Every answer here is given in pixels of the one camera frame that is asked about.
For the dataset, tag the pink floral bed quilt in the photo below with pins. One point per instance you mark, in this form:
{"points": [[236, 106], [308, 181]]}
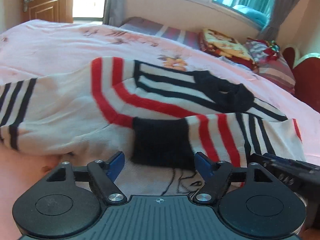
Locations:
{"points": [[38, 48]]}

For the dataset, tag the striped grey pink pillow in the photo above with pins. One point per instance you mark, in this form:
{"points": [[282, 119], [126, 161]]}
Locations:
{"points": [[278, 72]]}

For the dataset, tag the red ribbon bow decoration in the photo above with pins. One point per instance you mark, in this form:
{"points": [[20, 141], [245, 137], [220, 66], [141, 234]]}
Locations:
{"points": [[272, 51]]}

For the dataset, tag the grey curtain left side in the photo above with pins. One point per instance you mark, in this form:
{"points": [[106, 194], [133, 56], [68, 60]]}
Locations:
{"points": [[114, 12]]}

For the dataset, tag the red black striped white sweater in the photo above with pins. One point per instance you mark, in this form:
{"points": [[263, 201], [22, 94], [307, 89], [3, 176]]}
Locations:
{"points": [[160, 118]]}

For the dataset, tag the brown wooden door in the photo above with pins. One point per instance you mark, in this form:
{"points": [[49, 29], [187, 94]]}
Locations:
{"points": [[48, 10]]}

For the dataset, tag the red white scalloped headboard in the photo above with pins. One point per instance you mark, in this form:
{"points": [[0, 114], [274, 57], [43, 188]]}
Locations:
{"points": [[306, 71]]}

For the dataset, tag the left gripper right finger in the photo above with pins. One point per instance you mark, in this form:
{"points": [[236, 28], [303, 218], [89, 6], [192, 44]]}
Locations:
{"points": [[216, 177]]}

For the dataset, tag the folded red yellow cartoon blanket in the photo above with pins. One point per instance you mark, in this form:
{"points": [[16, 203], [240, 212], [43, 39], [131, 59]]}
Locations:
{"points": [[218, 44]]}

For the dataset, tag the grey curtain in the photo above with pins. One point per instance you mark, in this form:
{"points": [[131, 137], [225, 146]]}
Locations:
{"points": [[114, 12], [281, 9]]}

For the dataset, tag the grey curtain right side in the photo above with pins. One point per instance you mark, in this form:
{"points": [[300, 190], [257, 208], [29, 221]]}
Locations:
{"points": [[281, 9]]}

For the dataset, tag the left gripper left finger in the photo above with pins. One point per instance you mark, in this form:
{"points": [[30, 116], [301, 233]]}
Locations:
{"points": [[103, 174]]}

